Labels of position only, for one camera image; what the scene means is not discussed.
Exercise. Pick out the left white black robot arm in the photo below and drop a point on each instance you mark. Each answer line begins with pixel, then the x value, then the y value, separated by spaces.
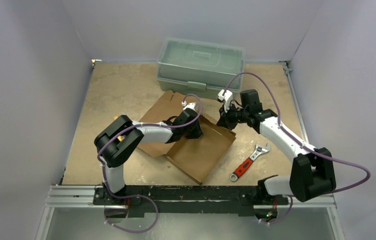
pixel 112 154

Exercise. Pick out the red handled adjustable wrench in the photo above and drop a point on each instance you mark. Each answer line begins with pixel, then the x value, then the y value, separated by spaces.
pixel 246 164

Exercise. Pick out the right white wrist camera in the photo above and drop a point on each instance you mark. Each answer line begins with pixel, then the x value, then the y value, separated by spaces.
pixel 225 97

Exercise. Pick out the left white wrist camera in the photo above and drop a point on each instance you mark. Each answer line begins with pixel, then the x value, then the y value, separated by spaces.
pixel 192 105

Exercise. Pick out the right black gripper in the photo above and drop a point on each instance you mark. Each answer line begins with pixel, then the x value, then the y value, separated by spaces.
pixel 225 117

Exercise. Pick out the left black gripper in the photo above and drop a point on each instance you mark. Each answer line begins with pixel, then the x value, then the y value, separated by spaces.
pixel 198 133

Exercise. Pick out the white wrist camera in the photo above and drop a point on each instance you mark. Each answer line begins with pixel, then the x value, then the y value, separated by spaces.
pixel 225 97
pixel 192 105

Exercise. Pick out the brown cardboard box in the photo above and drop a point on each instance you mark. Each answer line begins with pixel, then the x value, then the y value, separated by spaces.
pixel 194 157

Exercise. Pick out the translucent green plastic toolbox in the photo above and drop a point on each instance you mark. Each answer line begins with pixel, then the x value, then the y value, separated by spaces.
pixel 201 68

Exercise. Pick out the orange pink highlighter marker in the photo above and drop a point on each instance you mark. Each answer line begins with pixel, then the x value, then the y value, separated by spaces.
pixel 119 122

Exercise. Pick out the black metal base rail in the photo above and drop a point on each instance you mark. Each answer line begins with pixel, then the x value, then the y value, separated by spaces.
pixel 178 199

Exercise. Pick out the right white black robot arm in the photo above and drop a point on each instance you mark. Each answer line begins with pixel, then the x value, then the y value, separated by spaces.
pixel 312 173

